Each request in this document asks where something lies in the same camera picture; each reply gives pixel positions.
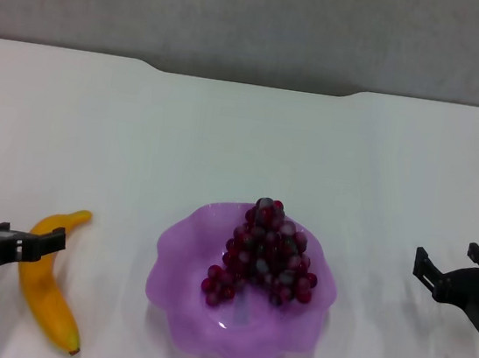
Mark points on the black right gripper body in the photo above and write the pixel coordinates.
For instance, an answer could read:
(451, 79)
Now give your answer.
(467, 293)

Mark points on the yellow banana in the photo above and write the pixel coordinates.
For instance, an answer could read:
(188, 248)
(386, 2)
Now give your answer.
(48, 290)

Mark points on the dark red grape bunch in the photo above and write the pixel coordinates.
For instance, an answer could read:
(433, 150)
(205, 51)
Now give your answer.
(262, 257)

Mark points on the purple wavy plastic plate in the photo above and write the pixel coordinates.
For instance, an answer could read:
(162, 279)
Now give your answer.
(238, 324)

